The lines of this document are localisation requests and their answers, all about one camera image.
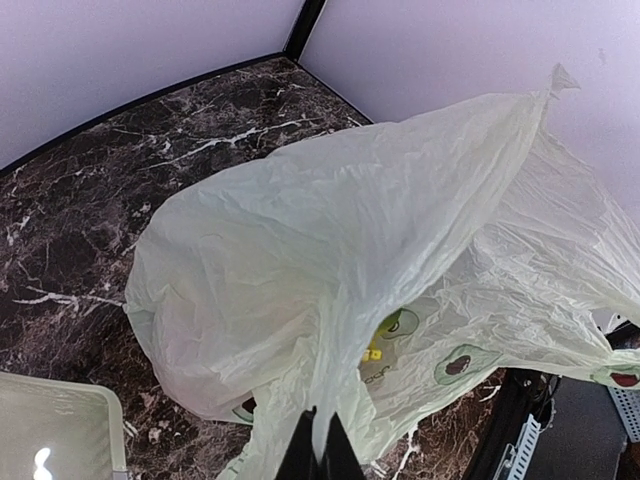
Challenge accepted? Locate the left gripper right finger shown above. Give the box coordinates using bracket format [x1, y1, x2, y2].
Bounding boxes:
[322, 413, 365, 480]

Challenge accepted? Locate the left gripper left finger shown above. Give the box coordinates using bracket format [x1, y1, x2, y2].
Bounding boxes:
[275, 407, 319, 480]

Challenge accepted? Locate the light green plastic bag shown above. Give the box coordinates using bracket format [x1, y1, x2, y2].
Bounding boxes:
[125, 66, 639, 479]

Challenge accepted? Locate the light green perforated basket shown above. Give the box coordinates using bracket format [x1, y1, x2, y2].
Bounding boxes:
[1, 372, 130, 479]

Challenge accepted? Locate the black front table rail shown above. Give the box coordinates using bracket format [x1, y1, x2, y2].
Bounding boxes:
[464, 369, 558, 480]

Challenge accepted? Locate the white slotted cable duct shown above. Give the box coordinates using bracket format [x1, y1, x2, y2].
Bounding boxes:
[493, 379, 639, 479]

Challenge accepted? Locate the right black frame post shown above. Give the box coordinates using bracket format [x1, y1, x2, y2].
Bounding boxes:
[283, 0, 326, 62]

